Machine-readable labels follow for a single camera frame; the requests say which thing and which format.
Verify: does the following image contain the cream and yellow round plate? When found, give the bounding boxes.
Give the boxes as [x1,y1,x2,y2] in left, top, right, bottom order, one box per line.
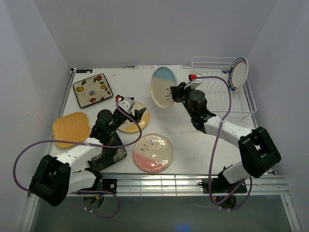
[117,101,151,133]

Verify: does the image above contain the black floral square plate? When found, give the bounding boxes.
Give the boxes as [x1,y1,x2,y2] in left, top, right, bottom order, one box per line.
[85,133,127,171]

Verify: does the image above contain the green red rimmed white plate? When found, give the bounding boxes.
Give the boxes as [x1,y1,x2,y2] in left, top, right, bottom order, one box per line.
[227,57,249,92]

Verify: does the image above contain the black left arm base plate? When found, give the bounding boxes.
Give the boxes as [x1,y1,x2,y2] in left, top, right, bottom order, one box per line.
[97,179,118,194]

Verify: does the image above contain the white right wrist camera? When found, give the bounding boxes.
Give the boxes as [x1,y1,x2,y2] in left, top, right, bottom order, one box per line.
[184,74,203,89]

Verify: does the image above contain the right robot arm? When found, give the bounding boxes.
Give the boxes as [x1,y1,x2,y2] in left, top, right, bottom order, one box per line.
[170,82,281,192]

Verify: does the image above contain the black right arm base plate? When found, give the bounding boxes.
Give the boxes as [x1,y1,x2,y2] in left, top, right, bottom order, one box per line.
[197,174,248,210]

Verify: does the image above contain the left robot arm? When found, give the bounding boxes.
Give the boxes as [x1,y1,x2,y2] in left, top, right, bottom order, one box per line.
[29,95,147,206]

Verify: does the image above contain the square floral cream plate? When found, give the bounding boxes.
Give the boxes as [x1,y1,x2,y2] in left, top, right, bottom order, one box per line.
[72,73,113,108]

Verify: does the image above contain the cream and blue round plate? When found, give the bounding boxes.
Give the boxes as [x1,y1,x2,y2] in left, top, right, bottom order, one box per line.
[150,67,178,108]

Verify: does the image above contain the aluminium table frame rail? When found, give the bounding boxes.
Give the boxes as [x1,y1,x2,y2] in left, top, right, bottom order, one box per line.
[28,175,290,198]

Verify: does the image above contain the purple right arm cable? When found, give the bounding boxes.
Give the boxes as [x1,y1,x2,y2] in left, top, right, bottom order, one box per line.
[192,74,253,211]

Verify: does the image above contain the cream and pink round plate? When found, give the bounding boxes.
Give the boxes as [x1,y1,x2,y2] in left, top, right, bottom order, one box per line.
[132,133,174,173]

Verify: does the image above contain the papers at table back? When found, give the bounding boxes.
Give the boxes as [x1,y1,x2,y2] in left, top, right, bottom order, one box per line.
[135,65,183,70]

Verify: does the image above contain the yellow woven square mat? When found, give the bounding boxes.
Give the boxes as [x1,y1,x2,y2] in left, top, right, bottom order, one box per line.
[53,112,91,143]

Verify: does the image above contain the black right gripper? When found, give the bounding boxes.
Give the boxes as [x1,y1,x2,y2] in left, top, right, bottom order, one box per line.
[171,82,196,118]

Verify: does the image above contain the white wire dish rack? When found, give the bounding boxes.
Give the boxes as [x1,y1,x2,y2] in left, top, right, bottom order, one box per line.
[192,57,257,124]

